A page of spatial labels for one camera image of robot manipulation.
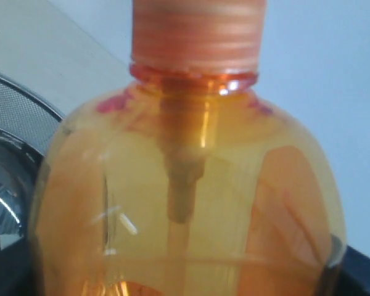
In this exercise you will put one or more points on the steel mesh strainer basket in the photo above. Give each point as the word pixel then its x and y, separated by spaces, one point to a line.
pixel 26 115

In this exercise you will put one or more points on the stainless steel bowl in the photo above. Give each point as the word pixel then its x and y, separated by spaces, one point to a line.
pixel 19 165

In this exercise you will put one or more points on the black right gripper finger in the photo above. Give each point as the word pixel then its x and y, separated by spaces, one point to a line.
pixel 352 277

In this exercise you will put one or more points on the orange pump soap bottle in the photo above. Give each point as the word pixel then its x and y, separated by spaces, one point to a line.
pixel 186 182

